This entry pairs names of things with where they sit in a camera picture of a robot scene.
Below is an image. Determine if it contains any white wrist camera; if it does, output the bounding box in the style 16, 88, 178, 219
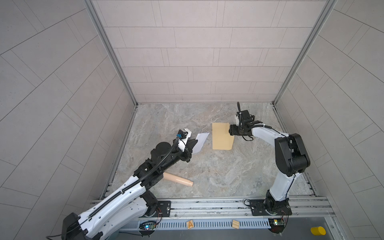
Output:
177, 129, 192, 152
236, 112, 244, 128

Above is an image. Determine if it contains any aluminium corner post left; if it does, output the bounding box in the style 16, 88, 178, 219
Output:
84, 0, 138, 108

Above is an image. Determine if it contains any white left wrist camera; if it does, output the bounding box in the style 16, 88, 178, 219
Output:
177, 129, 192, 152

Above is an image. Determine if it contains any white letter blue border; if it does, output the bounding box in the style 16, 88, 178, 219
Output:
193, 132, 210, 154

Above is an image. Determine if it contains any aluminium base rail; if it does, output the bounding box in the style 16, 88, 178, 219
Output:
80, 195, 334, 232

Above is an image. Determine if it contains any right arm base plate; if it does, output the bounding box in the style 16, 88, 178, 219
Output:
250, 199, 292, 216

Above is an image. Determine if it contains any aluminium corner post right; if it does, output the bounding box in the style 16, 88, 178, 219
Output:
272, 0, 337, 106

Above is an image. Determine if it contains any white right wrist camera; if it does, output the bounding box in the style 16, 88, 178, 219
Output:
236, 112, 244, 128

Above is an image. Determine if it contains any yellow cylinder object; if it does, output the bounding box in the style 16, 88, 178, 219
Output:
311, 226, 327, 236

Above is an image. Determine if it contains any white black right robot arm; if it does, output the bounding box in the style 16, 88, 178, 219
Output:
229, 109, 311, 215

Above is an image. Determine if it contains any left green circuit board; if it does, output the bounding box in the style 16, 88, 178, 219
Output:
139, 221, 157, 236

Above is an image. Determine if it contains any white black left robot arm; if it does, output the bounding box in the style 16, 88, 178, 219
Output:
61, 138, 198, 240

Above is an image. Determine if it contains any plain wooden block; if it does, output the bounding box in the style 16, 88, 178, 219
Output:
232, 220, 240, 229

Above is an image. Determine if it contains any right green circuit board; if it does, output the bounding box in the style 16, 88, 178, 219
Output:
268, 218, 286, 234

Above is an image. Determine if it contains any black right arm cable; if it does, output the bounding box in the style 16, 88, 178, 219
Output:
236, 101, 296, 199

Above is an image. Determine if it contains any wooden letter block A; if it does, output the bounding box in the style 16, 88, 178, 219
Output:
187, 220, 195, 230

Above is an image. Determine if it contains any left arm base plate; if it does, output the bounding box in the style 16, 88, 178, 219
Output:
145, 201, 172, 218

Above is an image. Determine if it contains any green circuit board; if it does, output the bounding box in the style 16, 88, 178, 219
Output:
139, 221, 157, 236
268, 218, 286, 234

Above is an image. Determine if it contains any aluminium corner post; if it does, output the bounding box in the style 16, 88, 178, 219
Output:
84, 0, 138, 108
272, 0, 337, 106

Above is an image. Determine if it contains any beige wooden cylinder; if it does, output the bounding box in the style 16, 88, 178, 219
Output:
163, 173, 194, 187

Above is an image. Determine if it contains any yellow paper envelope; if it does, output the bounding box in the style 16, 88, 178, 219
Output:
212, 123, 234, 151

